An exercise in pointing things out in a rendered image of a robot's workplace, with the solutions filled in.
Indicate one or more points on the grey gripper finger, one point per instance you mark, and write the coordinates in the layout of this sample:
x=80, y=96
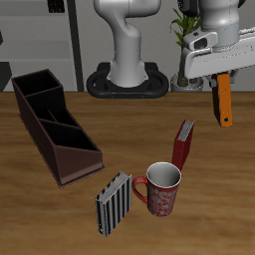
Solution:
x=212, y=80
x=233, y=76

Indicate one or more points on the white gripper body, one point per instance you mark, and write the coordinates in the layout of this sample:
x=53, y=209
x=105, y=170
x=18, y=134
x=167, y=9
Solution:
x=215, y=59

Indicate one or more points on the orange book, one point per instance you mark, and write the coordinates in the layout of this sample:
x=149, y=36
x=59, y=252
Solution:
x=224, y=99

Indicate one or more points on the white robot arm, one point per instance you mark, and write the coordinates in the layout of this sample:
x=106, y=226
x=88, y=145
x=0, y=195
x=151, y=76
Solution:
x=127, y=50

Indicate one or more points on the red book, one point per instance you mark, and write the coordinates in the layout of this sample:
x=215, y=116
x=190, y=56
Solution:
x=181, y=149

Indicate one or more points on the black white striped book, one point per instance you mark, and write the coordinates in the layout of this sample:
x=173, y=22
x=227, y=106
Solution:
x=116, y=205

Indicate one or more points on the dark brown desk caddy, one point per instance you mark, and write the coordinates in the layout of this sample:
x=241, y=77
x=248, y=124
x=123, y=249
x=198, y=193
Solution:
x=71, y=159

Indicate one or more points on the green pot plant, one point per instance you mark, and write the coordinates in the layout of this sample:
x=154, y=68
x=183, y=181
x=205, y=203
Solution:
x=184, y=30

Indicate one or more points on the red patterned mug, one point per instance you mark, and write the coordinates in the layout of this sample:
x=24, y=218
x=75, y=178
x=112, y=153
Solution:
x=162, y=196

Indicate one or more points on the grey shelf unit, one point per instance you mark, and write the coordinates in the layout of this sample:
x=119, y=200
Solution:
x=36, y=43

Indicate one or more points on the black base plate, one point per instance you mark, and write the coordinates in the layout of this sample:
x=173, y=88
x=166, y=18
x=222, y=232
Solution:
x=96, y=87

